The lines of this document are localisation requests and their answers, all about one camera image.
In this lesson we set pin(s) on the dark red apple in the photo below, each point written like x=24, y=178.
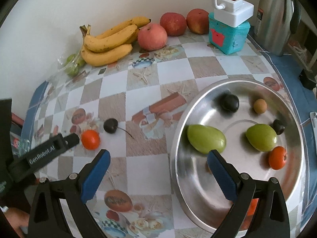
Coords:
x=173, y=23

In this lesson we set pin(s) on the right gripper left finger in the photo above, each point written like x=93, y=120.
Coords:
x=47, y=218

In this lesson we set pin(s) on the white switch lamp socket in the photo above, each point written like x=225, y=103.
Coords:
x=232, y=12

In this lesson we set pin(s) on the steel round tray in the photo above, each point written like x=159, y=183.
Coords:
x=197, y=190

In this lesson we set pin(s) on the dark cherry with stem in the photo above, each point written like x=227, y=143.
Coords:
x=111, y=125

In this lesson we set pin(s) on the teal plastic box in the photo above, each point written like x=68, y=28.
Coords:
x=227, y=39

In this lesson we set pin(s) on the pink red apple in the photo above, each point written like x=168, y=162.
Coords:
x=152, y=37

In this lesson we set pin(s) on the yellow banana bunch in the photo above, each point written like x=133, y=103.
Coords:
x=113, y=44

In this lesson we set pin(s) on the small tan longan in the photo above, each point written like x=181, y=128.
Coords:
x=260, y=106

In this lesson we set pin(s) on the bag of green fruits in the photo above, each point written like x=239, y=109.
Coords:
x=72, y=65

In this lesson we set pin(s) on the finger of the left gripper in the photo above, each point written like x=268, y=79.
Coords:
x=41, y=156

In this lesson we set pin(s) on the dark plum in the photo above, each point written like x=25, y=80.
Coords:
x=230, y=102
x=278, y=126

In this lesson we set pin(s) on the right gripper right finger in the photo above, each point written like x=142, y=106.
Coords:
x=270, y=218

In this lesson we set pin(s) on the steel thermos jug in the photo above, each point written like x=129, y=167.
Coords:
x=276, y=20

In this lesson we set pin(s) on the red orange apple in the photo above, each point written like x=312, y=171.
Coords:
x=197, y=21

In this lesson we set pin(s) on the black power adapter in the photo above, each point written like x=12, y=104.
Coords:
x=307, y=79

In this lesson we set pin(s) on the checkered vinyl tablecloth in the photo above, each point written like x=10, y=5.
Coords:
x=139, y=166

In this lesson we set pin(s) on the dark plum in tray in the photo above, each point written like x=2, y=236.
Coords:
x=230, y=102

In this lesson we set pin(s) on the blue table cloth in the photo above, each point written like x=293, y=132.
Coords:
x=304, y=101

